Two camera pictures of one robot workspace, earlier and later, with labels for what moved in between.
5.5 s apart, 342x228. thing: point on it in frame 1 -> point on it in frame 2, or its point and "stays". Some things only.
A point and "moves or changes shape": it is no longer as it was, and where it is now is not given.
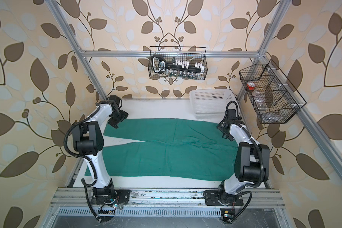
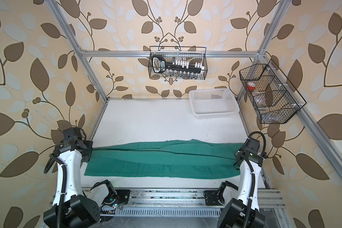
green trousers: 171,148 moves or changes shape
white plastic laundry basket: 210,103 stays
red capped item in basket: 251,85 stays
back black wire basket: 175,62 stays
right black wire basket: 274,99 stays
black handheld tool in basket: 159,65 stays
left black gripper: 114,123 -> 88,143
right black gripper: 221,127 -> 240,151
